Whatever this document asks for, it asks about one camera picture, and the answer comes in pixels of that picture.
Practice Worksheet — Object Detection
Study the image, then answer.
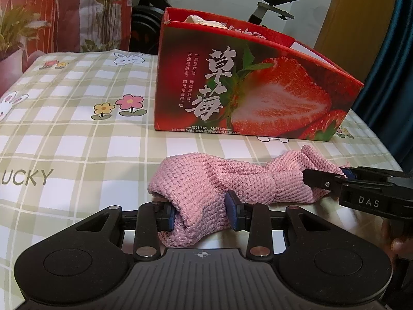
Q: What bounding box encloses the pink knitted cloth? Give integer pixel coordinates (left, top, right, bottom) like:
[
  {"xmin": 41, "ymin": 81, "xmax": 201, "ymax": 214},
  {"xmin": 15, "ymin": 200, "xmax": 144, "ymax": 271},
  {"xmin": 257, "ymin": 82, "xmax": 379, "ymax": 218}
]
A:
[{"xmin": 148, "ymin": 145, "xmax": 343, "ymax": 248}]

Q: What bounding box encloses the cream knitted cloth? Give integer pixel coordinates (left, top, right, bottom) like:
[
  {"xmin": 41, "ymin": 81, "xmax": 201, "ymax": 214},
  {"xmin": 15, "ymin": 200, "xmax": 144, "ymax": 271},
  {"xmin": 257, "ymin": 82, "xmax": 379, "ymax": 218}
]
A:
[{"xmin": 185, "ymin": 15, "xmax": 227, "ymax": 29}]

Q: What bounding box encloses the person right hand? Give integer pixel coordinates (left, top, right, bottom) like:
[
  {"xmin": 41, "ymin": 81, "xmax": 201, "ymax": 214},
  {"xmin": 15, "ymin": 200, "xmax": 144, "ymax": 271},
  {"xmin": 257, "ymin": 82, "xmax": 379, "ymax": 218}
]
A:
[{"xmin": 382, "ymin": 220, "xmax": 413, "ymax": 259}]

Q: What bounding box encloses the teal curtain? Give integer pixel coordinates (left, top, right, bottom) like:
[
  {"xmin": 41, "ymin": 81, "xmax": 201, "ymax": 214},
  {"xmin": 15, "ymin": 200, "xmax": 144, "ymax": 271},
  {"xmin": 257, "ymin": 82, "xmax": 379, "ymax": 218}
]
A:
[{"xmin": 352, "ymin": 0, "xmax": 412, "ymax": 172}]

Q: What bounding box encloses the green checkered tablecloth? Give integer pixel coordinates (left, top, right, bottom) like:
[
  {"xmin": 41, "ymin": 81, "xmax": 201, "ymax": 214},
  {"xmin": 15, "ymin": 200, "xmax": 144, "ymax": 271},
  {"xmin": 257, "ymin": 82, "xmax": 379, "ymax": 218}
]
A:
[{"xmin": 0, "ymin": 48, "xmax": 404, "ymax": 310}]

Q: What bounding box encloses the wooden door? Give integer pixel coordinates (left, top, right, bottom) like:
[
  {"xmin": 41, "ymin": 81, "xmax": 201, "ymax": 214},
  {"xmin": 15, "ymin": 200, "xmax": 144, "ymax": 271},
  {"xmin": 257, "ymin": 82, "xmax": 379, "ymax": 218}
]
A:
[{"xmin": 314, "ymin": 0, "xmax": 395, "ymax": 81}]

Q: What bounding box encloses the red strawberry cardboard box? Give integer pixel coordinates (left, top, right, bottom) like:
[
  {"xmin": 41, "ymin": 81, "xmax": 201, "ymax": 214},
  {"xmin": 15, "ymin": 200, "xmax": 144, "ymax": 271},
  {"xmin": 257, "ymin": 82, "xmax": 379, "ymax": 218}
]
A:
[{"xmin": 154, "ymin": 8, "xmax": 363, "ymax": 141}]

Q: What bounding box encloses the black exercise bike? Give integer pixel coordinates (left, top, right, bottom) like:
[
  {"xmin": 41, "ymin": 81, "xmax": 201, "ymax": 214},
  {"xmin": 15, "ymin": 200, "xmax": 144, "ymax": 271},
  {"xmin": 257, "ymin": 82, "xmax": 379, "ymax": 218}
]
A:
[{"xmin": 129, "ymin": 0, "xmax": 300, "ymax": 56}]

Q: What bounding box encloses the pink printed backdrop cloth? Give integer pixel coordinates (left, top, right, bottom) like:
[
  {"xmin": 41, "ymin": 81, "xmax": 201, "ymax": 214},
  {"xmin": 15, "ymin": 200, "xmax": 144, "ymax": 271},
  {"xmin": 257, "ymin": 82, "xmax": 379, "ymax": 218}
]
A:
[{"xmin": 1, "ymin": 0, "xmax": 132, "ymax": 93}]

